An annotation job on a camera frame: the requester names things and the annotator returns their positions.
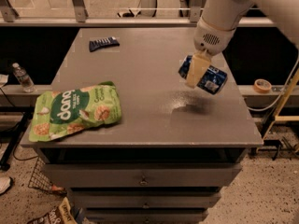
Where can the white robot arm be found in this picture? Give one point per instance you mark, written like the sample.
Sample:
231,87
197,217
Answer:
218,23

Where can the top drawer knob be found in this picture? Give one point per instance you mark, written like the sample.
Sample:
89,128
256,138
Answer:
143,182

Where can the clear plastic water bottle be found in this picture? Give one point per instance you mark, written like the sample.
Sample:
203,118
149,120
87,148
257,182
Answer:
23,78

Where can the brown snack bag on floor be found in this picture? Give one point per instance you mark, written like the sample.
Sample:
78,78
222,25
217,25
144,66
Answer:
58,215

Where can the green dang chips bag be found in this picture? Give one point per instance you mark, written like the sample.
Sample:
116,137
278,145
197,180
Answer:
61,113

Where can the grey drawer cabinet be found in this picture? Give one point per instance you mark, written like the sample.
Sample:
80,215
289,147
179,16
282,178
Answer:
186,143

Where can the dark blue snack bar wrapper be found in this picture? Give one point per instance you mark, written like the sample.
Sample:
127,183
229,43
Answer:
103,43

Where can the wire mesh basket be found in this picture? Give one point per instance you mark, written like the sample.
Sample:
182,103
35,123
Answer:
40,182

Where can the blue pepsi can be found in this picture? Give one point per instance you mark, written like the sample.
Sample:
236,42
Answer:
212,81

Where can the yellow metal stand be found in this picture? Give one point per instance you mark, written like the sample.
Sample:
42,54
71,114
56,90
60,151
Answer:
275,117

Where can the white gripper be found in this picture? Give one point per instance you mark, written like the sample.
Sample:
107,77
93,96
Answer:
210,38

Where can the roll of tan tape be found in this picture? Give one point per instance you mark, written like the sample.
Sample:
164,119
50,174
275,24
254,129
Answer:
262,86

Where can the white shoe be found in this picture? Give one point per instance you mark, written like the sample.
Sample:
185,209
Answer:
5,184

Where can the metal railing frame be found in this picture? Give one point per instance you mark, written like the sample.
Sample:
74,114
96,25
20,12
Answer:
100,13

